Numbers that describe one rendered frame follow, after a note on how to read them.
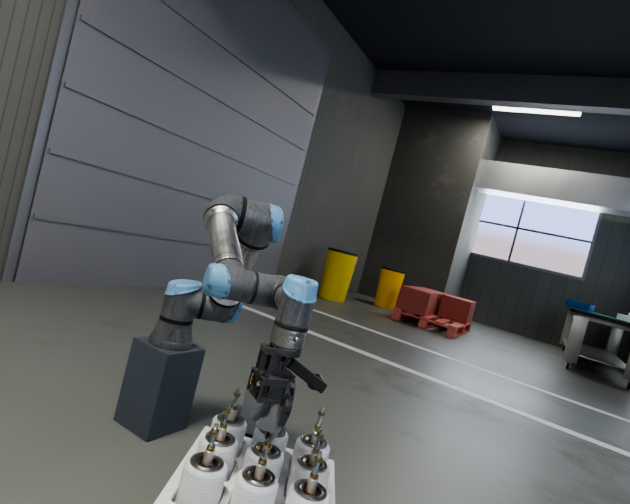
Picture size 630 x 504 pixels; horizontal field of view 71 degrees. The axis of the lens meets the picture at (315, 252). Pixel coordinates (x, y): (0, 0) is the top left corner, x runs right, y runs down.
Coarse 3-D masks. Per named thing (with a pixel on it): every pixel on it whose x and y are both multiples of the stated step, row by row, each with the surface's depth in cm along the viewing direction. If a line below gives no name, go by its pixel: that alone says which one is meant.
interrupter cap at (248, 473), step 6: (246, 468) 99; (252, 468) 99; (246, 474) 97; (252, 474) 98; (264, 474) 99; (270, 474) 99; (246, 480) 94; (252, 480) 95; (258, 480) 96; (264, 480) 97; (270, 480) 97; (258, 486) 94; (264, 486) 94
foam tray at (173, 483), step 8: (248, 440) 127; (192, 448) 115; (288, 448) 128; (240, 456) 117; (288, 456) 124; (240, 464) 114; (288, 464) 120; (328, 464) 125; (176, 472) 103; (232, 472) 109; (288, 472) 116; (176, 480) 100; (232, 480) 106; (280, 480) 111; (328, 480) 117; (168, 488) 97; (176, 488) 98; (224, 488) 103; (232, 488) 103; (280, 488) 108; (328, 488) 113; (160, 496) 94; (168, 496) 94; (224, 496) 99; (280, 496) 104
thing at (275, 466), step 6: (252, 444) 111; (246, 450) 109; (246, 456) 107; (252, 456) 106; (282, 456) 109; (246, 462) 107; (252, 462) 105; (270, 462) 105; (276, 462) 106; (282, 462) 108; (270, 468) 105; (276, 468) 106; (276, 474) 107
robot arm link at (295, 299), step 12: (288, 276) 94; (300, 276) 97; (288, 288) 93; (300, 288) 92; (312, 288) 93; (276, 300) 97; (288, 300) 92; (300, 300) 92; (312, 300) 93; (288, 312) 92; (300, 312) 92; (276, 324) 94; (288, 324) 92; (300, 324) 92
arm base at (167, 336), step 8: (160, 320) 153; (168, 320) 151; (160, 328) 151; (168, 328) 151; (176, 328) 151; (184, 328) 153; (152, 336) 152; (160, 336) 150; (168, 336) 150; (176, 336) 151; (184, 336) 153; (152, 344) 151; (160, 344) 150; (168, 344) 150; (176, 344) 151; (184, 344) 153; (192, 344) 158
